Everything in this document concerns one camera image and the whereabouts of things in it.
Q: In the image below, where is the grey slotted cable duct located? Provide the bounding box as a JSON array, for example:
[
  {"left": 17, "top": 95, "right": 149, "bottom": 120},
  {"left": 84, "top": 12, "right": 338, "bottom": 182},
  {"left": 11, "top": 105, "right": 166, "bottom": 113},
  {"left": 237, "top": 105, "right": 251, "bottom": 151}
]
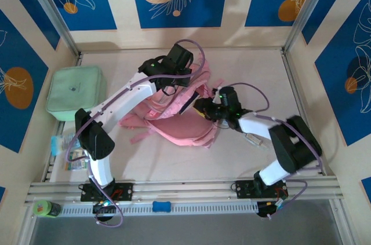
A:
[{"left": 59, "top": 202, "right": 259, "bottom": 217}]

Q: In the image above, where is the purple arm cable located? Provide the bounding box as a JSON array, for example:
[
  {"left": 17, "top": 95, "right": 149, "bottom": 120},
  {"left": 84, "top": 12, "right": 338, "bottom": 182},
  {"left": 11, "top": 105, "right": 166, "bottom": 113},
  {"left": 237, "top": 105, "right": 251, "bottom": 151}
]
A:
[
  {"left": 67, "top": 39, "right": 205, "bottom": 228},
  {"left": 214, "top": 82, "right": 323, "bottom": 220}
]

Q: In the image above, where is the blue bone-shaped clip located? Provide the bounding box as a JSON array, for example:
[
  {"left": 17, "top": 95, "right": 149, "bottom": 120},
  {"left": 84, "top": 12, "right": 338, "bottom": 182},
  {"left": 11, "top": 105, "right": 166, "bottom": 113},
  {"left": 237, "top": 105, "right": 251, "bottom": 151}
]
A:
[{"left": 152, "top": 200, "right": 172, "bottom": 214}]

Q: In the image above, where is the pink backpack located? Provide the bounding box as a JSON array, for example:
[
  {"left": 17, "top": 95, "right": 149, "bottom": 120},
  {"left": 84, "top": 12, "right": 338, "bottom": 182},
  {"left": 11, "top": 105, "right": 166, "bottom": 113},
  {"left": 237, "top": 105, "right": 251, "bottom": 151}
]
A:
[{"left": 118, "top": 53, "right": 224, "bottom": 149}]

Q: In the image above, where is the aluminium frame post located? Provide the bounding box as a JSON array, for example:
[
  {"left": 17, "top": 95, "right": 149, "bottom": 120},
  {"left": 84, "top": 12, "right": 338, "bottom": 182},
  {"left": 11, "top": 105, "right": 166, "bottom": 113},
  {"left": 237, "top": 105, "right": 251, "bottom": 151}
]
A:
[
  {"left": 21, "top": 0, "right": 81, "bottom": 56},
  {"left": 282, "top": 0, "right": 339, "bottom": 54}
]

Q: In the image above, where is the green orange marker pack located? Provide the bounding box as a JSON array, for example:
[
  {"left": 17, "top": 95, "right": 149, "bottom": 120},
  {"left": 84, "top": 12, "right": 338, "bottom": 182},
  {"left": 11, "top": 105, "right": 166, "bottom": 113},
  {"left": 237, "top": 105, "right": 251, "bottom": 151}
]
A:
[{"left": 65, "top": 149, "right": 89, "bottom": 171}]

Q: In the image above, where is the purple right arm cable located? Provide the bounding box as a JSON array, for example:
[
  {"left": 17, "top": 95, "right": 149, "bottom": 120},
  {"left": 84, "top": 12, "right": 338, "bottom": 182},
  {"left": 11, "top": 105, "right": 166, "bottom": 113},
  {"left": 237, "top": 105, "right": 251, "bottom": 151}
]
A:
[{"left": 214, "top": 82, "right": 323, "bottom": 220}]

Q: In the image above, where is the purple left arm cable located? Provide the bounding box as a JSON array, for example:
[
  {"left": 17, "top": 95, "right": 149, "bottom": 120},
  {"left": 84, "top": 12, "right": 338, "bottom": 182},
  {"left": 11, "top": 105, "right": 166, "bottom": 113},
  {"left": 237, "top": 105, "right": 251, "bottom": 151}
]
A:
[{"left": 67, "top": 39, "right": 205, "bottom": 228}]

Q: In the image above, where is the blue white tissue packet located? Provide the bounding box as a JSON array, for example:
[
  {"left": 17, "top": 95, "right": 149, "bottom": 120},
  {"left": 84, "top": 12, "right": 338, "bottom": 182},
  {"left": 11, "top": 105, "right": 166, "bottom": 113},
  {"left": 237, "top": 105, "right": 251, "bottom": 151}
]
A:
[{"left": 50, "top": 133, "right": 77, "bottom": 158}]

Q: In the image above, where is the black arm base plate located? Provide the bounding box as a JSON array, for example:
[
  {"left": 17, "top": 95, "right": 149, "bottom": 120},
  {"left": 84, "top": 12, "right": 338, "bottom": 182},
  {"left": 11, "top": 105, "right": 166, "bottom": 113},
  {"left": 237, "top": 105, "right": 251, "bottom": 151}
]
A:
[
  {"left": 80, "top": 182, "right": 134, "bottom": 202},
  {"left": 235, "top": 180, "right": 288, "bottom": 199}
]

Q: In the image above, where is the aluminium cross rail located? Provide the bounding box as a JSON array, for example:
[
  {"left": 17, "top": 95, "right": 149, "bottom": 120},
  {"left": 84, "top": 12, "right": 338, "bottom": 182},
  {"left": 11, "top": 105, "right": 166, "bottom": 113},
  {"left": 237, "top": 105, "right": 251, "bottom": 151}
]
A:
[{"left": 24, "top": 177, "right": 345, "bottom": 204}]

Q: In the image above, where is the green tape roll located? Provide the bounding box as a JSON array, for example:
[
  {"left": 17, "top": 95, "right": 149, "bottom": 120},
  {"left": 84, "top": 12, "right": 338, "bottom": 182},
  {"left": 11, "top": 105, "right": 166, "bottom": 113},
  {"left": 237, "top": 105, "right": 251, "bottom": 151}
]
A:
[{"left": 32, "top": 199, "right": 61, "bottom": 218}]

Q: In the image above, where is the mint green storage case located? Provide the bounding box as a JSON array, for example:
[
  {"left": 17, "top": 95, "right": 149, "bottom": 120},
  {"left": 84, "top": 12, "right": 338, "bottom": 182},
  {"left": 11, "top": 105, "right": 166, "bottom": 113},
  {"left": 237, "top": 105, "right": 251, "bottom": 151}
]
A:
[{"left": 45, "top": 65, "right": 107, "bottom": 121}]

